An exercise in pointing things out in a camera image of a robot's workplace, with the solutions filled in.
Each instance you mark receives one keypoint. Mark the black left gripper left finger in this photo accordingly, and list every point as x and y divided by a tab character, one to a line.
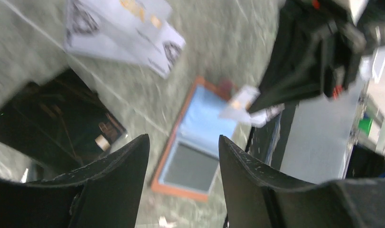
103	194

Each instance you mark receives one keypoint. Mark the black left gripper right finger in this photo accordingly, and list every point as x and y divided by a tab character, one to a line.
259	196

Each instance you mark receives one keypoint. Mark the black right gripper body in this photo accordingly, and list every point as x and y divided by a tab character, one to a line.
359	45

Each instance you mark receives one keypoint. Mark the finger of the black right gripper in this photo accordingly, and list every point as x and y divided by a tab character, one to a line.
296	70

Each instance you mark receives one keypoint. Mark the silver VIP card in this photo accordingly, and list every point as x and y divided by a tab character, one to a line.
237	108

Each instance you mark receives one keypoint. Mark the tan leather card holder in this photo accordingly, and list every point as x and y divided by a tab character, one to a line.
198	123

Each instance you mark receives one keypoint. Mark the black VIP card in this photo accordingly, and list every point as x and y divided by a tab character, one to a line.
189	167

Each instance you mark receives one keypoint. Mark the black card stack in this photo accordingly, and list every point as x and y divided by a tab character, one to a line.
62	124

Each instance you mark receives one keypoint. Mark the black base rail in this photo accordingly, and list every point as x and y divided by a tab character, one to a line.
268	143

